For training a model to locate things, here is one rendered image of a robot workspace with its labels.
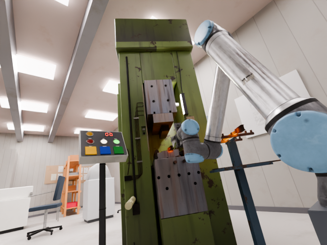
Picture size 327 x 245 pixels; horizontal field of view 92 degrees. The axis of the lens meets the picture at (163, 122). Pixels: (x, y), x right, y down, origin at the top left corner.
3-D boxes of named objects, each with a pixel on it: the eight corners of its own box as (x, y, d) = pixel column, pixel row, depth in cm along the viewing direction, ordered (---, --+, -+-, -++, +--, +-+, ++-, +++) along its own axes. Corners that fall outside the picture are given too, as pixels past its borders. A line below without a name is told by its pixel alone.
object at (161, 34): (193, 46, 205) (185, 14, 226) (115, 47, 191) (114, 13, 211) (183, 76, 261) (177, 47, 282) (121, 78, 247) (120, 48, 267)
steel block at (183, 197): (208, 210, 125) (196, 154, 141) (160, 218, 120) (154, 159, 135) (190, 202, 177) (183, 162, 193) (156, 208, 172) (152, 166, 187)
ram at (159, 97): (185, 111, 161) (178, 78, 175) (147, 114, 156) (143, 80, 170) (177, 125, 200) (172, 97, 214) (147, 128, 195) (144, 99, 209)
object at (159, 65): (176, 81, 190) (171, 50, 207) (142, 83, 184) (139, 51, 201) (171, 99, 231) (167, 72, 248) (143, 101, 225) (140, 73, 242)
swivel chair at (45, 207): (61, 227, 385) (64, 176, 425) (66, 231, 340) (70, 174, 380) (23, 236, 342) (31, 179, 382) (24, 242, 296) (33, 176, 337)
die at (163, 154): (179, 157, 144) (178, 148, 147) (157, 160, 141) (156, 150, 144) (172, 163, 183) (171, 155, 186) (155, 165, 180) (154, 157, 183)
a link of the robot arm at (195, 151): (211, 160, 79) (206, 136, 84) (194, 161, 73) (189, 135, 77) (198, 163, 87) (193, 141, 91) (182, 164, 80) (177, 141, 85)
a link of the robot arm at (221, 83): (226, 42, 93) (208, 155, 97) (212, 34, 86) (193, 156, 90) (245, 36, 83) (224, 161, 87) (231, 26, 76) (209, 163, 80)
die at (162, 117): (173, 121, 156) (172, 112, 159) (153, 122, 153) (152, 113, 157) (168, 133, 195) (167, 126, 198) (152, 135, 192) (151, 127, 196)
